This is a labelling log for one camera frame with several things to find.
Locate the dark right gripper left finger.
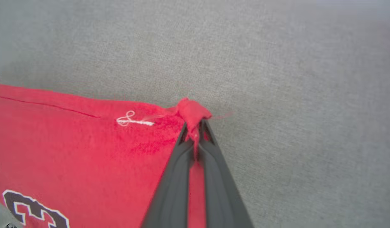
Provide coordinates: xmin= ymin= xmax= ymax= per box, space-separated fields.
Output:
xmin=140 ymin=122 xmax=196 ymax=228

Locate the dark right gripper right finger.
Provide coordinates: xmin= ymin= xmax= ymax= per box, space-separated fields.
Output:
xmin=197 ymin=119 xmax=255 ymax=228

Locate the red basketball jersey number 23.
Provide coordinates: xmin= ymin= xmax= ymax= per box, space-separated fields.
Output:
xmin=0 ymin=83 xmax=233 ymax=228

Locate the grey fabric sofa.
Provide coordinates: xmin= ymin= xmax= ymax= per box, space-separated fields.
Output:
xmin=0 ymin=0 xmax=390 ymax=228

